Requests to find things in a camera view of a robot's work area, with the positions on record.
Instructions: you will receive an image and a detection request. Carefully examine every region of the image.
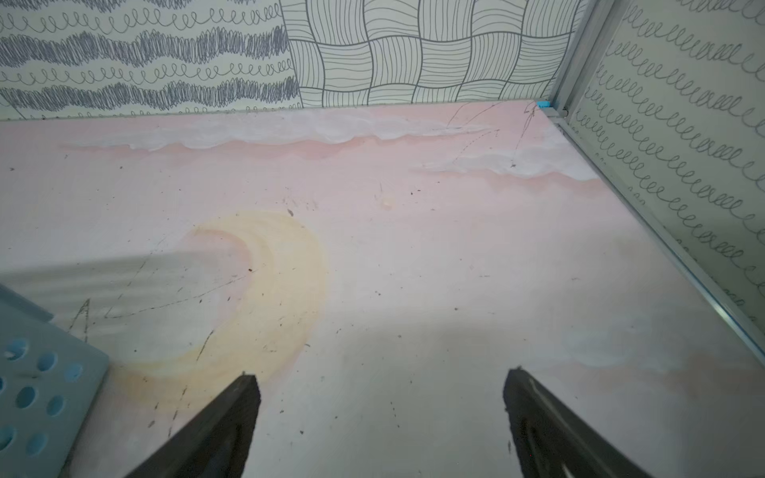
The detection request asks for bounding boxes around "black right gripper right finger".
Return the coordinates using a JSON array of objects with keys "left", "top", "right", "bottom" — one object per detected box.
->
[{"left": 503, "top": 368, "right": 649, "bottom": 477}]

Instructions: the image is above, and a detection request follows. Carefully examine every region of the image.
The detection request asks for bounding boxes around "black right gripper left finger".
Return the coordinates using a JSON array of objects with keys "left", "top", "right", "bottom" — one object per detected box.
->
[{"left": 129, "top": 374, "right": 261, "bottom": 478}]

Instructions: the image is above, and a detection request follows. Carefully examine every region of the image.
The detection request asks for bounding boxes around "light blue perforated plastic basket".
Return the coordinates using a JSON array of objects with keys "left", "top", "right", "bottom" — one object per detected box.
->
[{"left": 1, "top": 286, "right": 109, "bottom": 477}]

